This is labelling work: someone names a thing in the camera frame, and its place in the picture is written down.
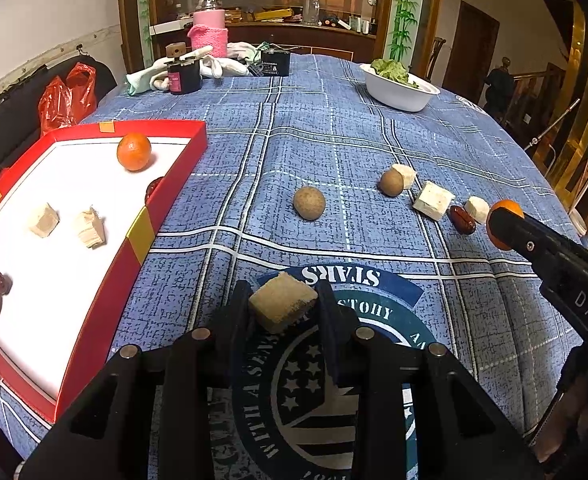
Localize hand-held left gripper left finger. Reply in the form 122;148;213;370
18;280;255;480

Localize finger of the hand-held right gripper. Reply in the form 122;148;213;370
486;204;575;286

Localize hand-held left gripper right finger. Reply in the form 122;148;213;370
316;280;545;480

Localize orange mandarin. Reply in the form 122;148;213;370
486;199;525;251
117;132;152;172

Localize pale sugarcane chunk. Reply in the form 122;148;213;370
413;181;456;222
71;206;107;249
391;163;418;190
464;196;491;224
29;203;60;239
249;271;320;333

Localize red box tray white inside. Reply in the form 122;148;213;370
0;120;209;423

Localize person's right hand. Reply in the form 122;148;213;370
534;395;582;466

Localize metal pole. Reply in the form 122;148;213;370
526;100;580;148

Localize white bowl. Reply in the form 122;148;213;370
360;62;441;112

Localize dark wooden chair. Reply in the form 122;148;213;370
426;36;447;83

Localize brown wooden door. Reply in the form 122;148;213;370
441;1;500;93

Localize blue plaid printed tablecloth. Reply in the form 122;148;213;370
0;52;588;480

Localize green leafy vegetable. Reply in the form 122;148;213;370
370;58;420;88

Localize black jar red label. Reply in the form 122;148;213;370
166;57;202;96

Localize pale green cloth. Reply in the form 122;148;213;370
125;62;172;96

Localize white gloves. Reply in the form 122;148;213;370
196;42;262;80

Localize black battery box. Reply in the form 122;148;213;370
260;47;292;77

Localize red plastic bag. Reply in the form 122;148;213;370
38;62;98;137

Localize pink knit-sleeved bottle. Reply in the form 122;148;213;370
188;0;230;58

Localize wooden glass cabinet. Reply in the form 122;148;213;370
118;0;445;86

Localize black sofa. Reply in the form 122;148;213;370
0;55;117;171

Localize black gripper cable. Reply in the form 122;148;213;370
526;345;588;443

